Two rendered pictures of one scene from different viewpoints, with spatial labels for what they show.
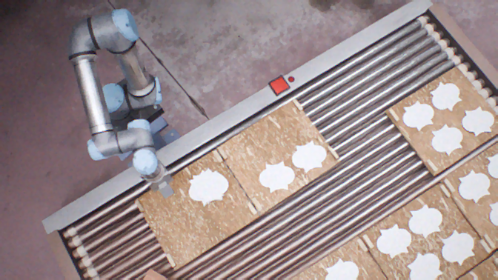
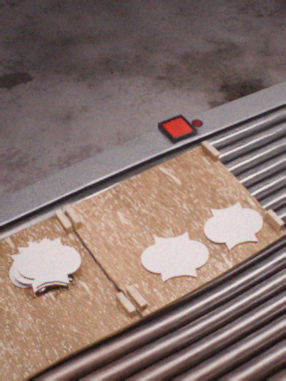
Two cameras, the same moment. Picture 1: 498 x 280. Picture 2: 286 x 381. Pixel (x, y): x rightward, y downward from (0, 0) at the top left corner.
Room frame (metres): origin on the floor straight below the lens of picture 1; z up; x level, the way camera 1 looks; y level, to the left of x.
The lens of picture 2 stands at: (-0.37, 0.13, 2.13)
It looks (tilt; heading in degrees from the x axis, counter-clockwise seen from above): 48 degrees down; 350
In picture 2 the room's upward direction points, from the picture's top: 1 degrees clockwise
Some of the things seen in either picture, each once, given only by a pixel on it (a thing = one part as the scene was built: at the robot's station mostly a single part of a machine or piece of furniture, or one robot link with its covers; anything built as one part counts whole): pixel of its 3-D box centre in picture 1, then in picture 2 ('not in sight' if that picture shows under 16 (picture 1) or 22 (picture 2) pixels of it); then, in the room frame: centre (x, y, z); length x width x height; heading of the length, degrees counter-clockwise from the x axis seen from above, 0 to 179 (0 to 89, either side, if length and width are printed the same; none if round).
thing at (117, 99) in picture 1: (115, 101); not in sight; (0.89, 0.53, 1.10); 0.13 x 0.12 x 0.14; 95
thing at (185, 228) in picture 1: (196, 208); (20, 301); (0.41, 0.27, 0.93); 0.41 x 0.35 x 0.02; 113
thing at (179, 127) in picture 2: (279, 85); (177, 128); (0.90, -0.18, 0.92); 0.06 x 0.06 x 0.01; 22
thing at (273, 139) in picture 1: (278, 155); (177, 225); (0.58, -0.11, 0.93); 0.41 x 0.35 x 0.02; 113
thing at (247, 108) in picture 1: (247, 109); (121, 164); (0.83, -0.02, 0.89); 2.08 x 0.08 x 0.06; 112
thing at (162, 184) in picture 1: (158, 181); not in sight; (0.48, 0.35, 1.24); 0.12 x 0.09 x 0.16; 24
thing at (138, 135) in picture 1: (136, 138); not in sight; (0.60, 0.38, 1.39); 0.11 x 0.11 x 0.08; 5
